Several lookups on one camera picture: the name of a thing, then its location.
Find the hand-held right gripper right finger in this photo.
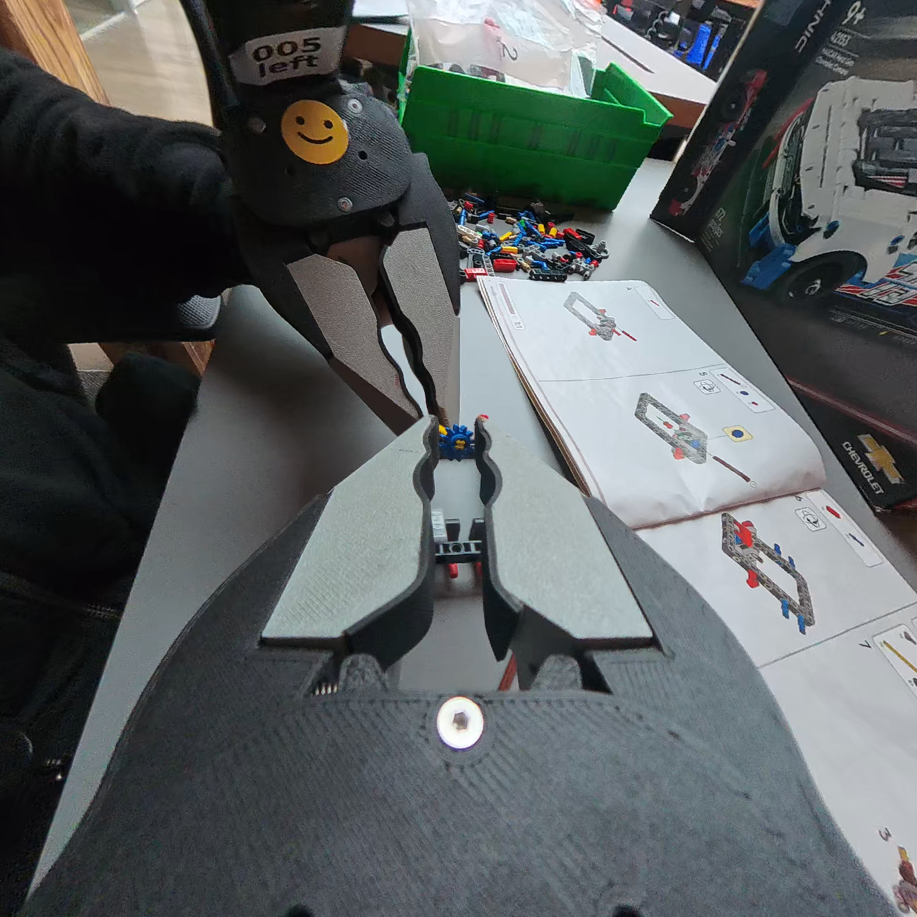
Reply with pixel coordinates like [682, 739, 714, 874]
[474, 417, 656, 690]

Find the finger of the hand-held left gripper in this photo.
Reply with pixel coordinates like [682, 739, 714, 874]
[380, 226, 461, 424]
[287, 252, 425, 437]

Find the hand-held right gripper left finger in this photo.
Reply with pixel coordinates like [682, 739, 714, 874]
[260, 416, 441, 672]

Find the black lego frame assembly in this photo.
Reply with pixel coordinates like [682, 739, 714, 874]
[430, 458, 495, 581]

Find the person's left forearm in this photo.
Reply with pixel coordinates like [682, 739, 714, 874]
[0, 50, 245, 345]

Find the pile of loose lego pieces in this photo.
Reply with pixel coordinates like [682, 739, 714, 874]
[450, 190, 611, 282]

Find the lego instruction booklet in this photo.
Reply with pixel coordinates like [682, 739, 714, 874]
[476, 276, 917, 917]

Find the black lego set box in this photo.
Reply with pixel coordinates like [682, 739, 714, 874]
[648, 0, 917, 513]

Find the person's left hand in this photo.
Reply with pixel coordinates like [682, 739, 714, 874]
[326, 236, 391, 331]

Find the green storage bin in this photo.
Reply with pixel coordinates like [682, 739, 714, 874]
[396, 29, 674, 212]

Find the clear plastic bag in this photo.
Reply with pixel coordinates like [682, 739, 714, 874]
[408, 0, 606, 97]

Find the person's black jacket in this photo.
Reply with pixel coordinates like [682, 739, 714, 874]
[0, 337, 202, 917]

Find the black cable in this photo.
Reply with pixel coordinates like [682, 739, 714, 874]
[179, 0, 241, 133]

